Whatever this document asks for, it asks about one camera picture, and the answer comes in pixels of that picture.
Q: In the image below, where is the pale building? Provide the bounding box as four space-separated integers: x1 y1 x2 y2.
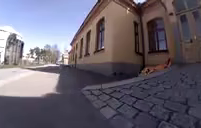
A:
60 49 70 66

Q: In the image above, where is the grey asphalt road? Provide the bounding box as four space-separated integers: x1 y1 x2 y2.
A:
0 64 124 128

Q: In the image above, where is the yellow building with dark windows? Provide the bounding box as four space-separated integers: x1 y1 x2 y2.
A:
67 0 201 80

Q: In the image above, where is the grey stone kerb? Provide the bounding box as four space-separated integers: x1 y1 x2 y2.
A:
80 68 171 92

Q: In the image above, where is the orange object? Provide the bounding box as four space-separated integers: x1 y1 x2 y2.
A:
140 57 173 76

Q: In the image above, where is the row of trees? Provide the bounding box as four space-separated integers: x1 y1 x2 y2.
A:
26 43 62 65

